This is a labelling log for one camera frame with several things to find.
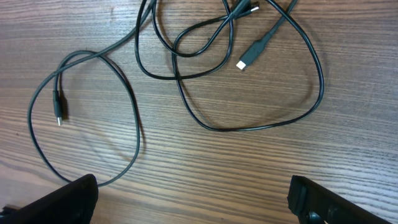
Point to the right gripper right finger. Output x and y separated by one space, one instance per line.
312 203

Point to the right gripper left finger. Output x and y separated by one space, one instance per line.
72 203

